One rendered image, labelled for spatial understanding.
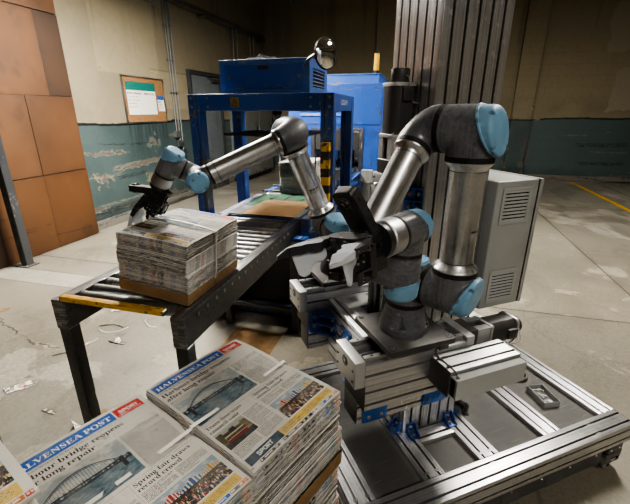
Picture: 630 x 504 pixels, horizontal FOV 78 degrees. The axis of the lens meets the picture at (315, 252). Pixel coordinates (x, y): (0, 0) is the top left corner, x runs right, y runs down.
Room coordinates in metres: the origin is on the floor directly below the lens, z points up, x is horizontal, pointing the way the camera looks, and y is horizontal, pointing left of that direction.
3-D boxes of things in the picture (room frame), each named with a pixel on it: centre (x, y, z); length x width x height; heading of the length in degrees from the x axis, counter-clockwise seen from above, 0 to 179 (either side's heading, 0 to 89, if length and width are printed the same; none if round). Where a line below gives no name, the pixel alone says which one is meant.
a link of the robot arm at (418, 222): (0.77, -0.19, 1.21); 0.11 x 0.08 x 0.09; 137
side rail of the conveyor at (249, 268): (1.78, 0.29, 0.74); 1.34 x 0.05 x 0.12; 165
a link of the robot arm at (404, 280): (0.78, -0.18, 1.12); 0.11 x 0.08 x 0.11; 47
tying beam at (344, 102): (2.83, 0.26, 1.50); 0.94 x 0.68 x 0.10; 75
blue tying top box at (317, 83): (2.83, 0.26, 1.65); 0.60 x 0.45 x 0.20; 75
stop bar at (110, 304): (1.21, 0.71, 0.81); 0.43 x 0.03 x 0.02; 75
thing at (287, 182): (3.38, 0.11, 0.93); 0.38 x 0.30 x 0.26; 165
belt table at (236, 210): (2.83, 0.26, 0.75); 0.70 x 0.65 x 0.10; 165
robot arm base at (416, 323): (1.05, -0.27, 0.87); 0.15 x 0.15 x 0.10
